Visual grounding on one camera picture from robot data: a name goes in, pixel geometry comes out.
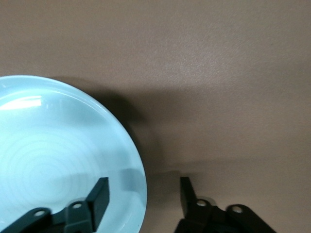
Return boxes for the brown table mat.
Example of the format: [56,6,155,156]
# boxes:
[0,0,311,233]

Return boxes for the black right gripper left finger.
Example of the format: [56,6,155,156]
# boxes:
[4,177,110,233]

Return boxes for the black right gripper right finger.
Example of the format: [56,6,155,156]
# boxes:
[174,176,275,233]

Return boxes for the light blue round plate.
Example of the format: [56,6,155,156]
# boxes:
[0,74,148,233]

